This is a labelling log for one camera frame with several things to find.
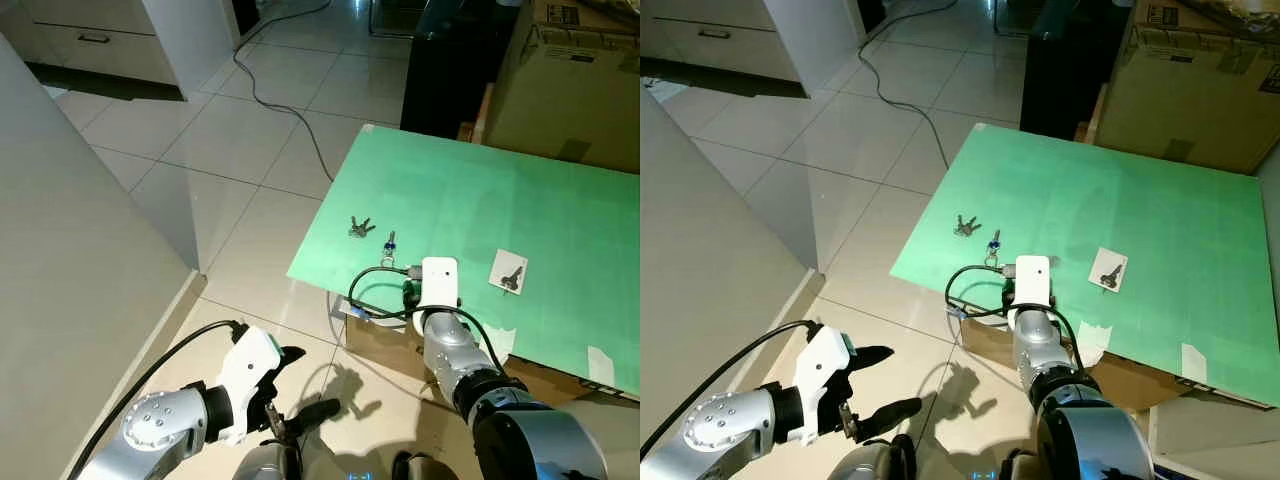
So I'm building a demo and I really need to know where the grey robot left leg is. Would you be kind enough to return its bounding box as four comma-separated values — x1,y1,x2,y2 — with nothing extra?
232,440,303,480
828,440,916,480

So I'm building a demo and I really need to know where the grey robot leg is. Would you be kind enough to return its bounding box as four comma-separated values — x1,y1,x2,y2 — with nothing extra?
828,440,916,480
232,440,303,480
1000,448,1041,480
390,450,461,480

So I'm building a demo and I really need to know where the white card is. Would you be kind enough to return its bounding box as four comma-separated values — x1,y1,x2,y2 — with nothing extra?
488,249,529,295
1089,246,1130,295

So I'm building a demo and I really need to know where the green board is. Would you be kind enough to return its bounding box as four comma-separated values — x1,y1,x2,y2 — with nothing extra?
286,124,641,397
888,122,1280,411

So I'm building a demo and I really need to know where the grey robot right leg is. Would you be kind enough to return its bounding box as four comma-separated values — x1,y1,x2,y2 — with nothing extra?
390,450,461,480
1000,448,1041,480

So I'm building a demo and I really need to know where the black cabinet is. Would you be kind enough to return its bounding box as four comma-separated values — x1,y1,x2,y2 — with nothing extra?
1020,0,1136,141
400,0,526,141

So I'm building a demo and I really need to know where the large printed cardboard box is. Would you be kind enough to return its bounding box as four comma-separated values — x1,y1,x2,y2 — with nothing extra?
1095,0,1280,176
484,0,641,176

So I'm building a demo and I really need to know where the white drawer cabinet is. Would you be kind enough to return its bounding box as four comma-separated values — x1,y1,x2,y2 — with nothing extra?
0,0,181,89
640,0,801,83

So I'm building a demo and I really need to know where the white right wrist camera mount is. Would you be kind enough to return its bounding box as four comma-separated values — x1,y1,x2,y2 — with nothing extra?
1012,255,1057,309
415,256,462,311

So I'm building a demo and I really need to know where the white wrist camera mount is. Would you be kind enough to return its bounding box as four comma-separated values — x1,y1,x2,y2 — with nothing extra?
1012,255,1057,309
213,325,284,447
415,256,462,311
788,325,857,447

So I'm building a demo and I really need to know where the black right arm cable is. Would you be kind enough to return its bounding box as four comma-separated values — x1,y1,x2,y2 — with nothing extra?
347,264,421,323
944,263,1016,321

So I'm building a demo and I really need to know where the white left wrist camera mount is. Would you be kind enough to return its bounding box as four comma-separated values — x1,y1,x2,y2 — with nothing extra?
788,325,857,447
213,325,284,447

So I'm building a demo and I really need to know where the grey floor cable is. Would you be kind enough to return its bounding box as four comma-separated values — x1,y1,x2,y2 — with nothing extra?
857,0,951,171
232,0,337,183

